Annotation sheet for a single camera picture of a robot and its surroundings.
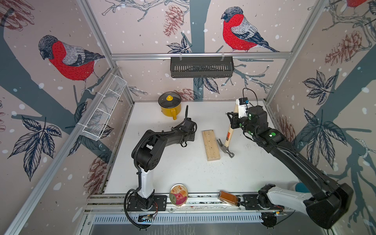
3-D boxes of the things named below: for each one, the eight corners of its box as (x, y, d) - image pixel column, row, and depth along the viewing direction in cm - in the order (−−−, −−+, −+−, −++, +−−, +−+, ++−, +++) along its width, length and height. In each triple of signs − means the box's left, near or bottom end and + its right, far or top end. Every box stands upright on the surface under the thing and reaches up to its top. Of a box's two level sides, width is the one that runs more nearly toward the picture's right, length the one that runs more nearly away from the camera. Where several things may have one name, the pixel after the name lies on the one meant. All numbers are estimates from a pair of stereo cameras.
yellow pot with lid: (160, 122, 112) (156, 109, 100) (163, 104, 126) (160, 90, 114) (180, 122, 112) (178, 109, 100) (181, 103, 126) (180, 90, 114)
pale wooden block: (207, 161, 89) (208, 158, 87) (202, 133, 103) (202, 130, 100) (220, 159, 90) (221, 157, 87) (213, 132, 103) (214, 129, 100)
